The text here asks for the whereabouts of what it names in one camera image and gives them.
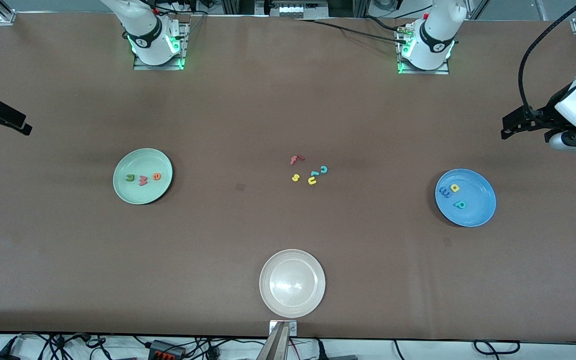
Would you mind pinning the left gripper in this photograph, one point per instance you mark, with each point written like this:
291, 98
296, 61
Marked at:
548, 113

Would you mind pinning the teal letter p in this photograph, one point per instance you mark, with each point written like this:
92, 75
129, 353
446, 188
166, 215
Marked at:
460, 204

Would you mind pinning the blue letter m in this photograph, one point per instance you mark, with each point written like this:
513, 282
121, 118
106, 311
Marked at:
444, 191

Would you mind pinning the salmon red letter w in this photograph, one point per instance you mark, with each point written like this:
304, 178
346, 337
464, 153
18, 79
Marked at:
143, 180

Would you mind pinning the blue plate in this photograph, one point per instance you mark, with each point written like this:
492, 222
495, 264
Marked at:
475, 210

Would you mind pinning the light green plate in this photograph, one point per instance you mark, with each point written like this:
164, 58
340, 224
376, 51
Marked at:
143, 192

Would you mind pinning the brown table cover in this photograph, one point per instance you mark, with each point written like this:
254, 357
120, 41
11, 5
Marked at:
288, 100

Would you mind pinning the white power strip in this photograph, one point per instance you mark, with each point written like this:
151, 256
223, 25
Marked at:
298, 10

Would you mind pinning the black orange power block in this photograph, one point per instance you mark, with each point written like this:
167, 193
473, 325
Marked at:
167, 350

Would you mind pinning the beige plate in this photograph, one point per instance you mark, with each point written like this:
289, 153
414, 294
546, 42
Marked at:
292, 283

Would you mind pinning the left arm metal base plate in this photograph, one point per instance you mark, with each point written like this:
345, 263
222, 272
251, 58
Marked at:
443, 71

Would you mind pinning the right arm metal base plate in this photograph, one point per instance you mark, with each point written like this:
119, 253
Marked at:
184, 45

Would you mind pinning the metal post bracket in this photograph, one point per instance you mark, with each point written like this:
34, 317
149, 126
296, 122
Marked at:
293, 328

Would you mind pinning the aluminium camera post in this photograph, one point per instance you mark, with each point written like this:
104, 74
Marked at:
275, 347

